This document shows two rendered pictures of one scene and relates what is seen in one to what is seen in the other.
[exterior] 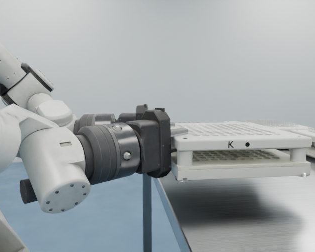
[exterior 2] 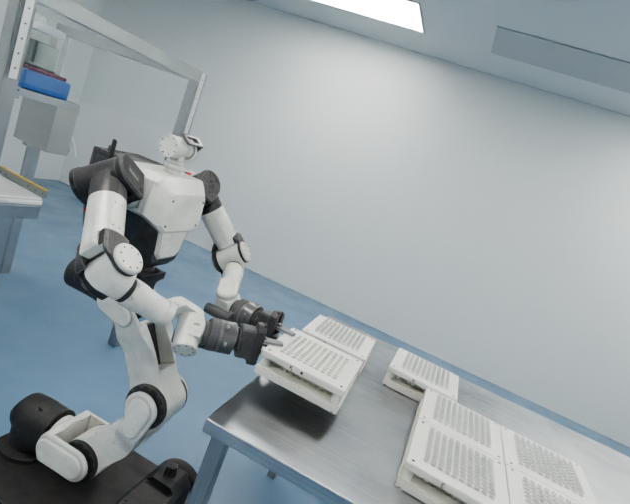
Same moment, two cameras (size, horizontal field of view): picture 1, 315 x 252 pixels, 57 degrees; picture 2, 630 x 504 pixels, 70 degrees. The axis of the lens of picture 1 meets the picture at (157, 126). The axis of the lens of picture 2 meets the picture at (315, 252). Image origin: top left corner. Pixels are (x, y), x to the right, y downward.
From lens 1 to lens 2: 0.85 m
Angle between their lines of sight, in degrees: 21
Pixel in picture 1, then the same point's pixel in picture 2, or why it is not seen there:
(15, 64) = (228, 235)
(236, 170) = (289, 384)
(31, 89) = (231, 257)
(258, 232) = (264, 420)
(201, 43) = (540, 221)
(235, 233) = (253, 414)
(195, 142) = (271, 355)
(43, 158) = (182, 327)
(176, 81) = (480, 258)
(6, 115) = (173, 303)
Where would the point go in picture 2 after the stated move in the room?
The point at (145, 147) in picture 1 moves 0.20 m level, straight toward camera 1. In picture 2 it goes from (242, 343) to (197, 364)
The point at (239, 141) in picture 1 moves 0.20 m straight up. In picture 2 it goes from (297, 368) to (324, 299)
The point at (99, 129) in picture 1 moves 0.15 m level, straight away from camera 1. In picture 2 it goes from (218, 323) to (240, 310)
